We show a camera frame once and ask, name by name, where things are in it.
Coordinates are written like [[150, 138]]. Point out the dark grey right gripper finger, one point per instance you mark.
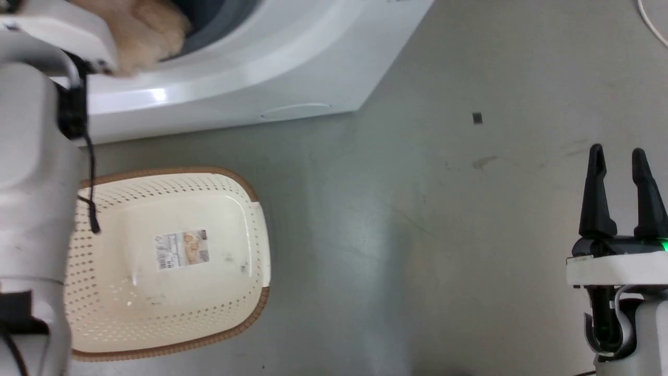
[[595, 198], [648, 198]]

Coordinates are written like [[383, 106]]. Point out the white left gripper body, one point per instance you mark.
[[57, 28]]

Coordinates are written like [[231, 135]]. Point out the white green right gripper body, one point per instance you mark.
[[621, 266]]

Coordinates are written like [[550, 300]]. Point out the beige fluffy cloth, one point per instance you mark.
[[143, 31]]

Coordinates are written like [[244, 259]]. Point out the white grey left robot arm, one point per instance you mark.
[[31, 183]]

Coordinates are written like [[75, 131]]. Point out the grey washing machine door seal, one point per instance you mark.
[[219, 21]]

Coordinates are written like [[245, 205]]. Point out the white washing machine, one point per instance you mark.
[[292, 62]]

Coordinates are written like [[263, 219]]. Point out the cream perforated laundry basket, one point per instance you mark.
[[172, 271]]

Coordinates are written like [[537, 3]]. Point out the small dark square floor marker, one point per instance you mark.
[[477, 118]]

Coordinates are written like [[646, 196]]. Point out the paper label sticker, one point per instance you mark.
[[182, 249]]

